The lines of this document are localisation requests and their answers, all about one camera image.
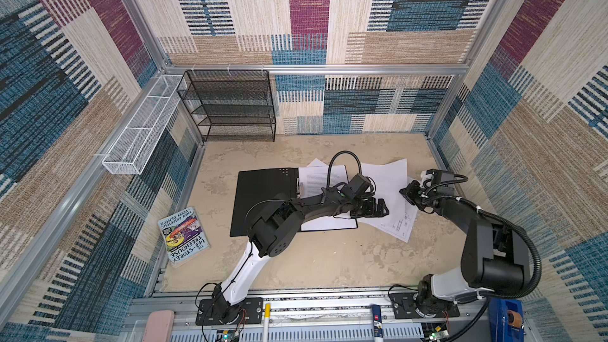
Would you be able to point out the green circuit board right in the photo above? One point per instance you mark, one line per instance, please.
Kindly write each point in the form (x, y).
(437, 335)

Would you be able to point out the blue glue stick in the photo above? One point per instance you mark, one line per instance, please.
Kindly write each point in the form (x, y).
(377, 323)

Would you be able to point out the green circuit board left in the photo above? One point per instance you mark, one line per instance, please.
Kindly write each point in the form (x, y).
(228, 336)

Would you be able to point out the colourful children's book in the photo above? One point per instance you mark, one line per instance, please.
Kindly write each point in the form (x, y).
(183, 236)

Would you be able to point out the black wire mesh shelf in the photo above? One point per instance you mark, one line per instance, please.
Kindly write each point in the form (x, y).
(230, 105)

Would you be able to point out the green circuit board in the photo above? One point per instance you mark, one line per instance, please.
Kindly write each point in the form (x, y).
(437, 335)
(228, 336)

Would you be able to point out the printed paper sheet back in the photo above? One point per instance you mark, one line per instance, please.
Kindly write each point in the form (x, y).
(311, 180)

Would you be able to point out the white paper sheet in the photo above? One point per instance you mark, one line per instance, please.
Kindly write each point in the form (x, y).
(389, 180)

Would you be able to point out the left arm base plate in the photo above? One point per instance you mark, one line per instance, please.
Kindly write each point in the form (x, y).
(247, 310)

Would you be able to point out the pink object at edge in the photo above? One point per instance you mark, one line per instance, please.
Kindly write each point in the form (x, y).
(159, 326)

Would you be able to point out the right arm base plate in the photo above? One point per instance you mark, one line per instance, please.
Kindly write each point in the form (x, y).
(407, 306)

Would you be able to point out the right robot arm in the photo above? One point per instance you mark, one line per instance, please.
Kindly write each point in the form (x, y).
(499, 260)

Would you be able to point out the white yellow marker pen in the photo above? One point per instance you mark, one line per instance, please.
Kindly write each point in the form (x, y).
(266, 324)

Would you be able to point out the blue box with tape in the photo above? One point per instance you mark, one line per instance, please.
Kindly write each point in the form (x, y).
(506, 320)

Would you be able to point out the white wire mesh basket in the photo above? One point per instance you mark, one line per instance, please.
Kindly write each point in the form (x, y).
(131, 152)

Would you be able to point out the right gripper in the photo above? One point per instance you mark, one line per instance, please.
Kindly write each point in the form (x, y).
(408, 192)

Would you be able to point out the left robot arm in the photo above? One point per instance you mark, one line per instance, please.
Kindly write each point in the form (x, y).
(273, 223)

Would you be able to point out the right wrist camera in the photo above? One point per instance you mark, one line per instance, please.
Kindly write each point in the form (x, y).
(433, 178)

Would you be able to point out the orange folder black inside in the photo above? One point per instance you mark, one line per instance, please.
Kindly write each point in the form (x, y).
(254, 186)

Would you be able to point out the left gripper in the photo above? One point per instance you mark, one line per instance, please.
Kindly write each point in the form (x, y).
(370, 210)

